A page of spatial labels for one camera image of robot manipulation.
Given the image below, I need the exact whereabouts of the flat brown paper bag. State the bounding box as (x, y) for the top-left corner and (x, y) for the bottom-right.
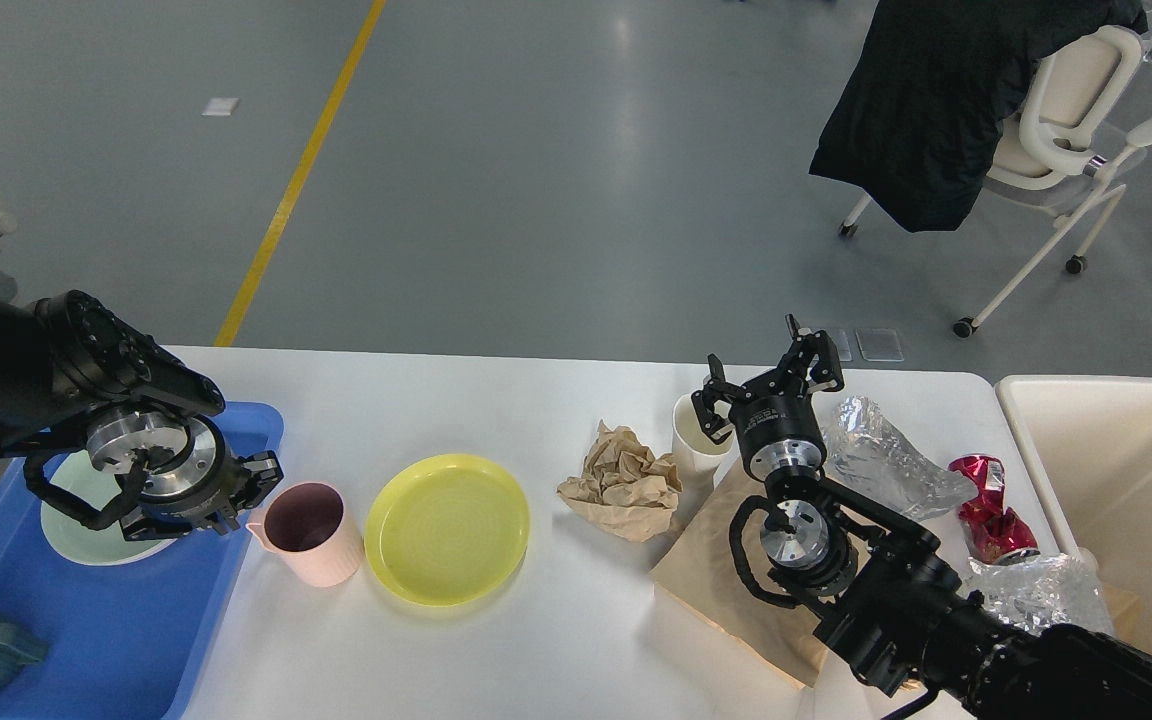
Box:
(650, 462), (1142, 689)

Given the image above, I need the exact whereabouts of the yellow plastic plate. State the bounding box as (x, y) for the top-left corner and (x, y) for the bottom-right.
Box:
(364, 454), (531, 609)

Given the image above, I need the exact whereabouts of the pink ribbed mug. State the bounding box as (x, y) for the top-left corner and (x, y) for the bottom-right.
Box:
(244, 482), (365, 588)

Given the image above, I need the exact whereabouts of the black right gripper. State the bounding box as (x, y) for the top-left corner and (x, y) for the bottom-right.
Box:
(690, 314), (846, 479)

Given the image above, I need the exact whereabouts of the black jacket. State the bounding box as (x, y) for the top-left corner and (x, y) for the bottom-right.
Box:
(809, 1), (1149, 233)

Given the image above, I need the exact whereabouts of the white paper cup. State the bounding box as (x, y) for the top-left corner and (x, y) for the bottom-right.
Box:
(672, 393), (733, 492)

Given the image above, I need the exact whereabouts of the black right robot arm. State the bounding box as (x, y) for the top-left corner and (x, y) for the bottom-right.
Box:
(691, 318), (1152, 719)

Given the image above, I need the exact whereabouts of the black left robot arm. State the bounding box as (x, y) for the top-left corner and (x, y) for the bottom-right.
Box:
(0, 290), (285, 541)

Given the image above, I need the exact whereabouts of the crushed red can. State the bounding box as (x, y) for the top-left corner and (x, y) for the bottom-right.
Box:
(948, 454), (1041, 566)

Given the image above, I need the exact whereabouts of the crumpled clear plastic wrap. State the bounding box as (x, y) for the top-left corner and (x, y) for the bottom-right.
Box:
(823, 396), (979, 521)

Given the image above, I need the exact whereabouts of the cream plastic bin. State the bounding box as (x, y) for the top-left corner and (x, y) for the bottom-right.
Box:
(996, 376), (1152, 653)

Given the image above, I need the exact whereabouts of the white office chair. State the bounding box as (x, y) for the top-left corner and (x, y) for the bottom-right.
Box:
(839, 25), (1152, 338)

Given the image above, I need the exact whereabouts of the crumpled brown paper ball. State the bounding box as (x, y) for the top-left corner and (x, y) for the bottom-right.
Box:
(556, 420), (684, 543)

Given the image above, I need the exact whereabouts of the pale green plate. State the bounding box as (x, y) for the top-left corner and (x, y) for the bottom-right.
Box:
(40, 450), (175, 568)

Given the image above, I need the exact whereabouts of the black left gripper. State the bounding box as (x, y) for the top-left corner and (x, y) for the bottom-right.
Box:
(122, 439), (285, 541)

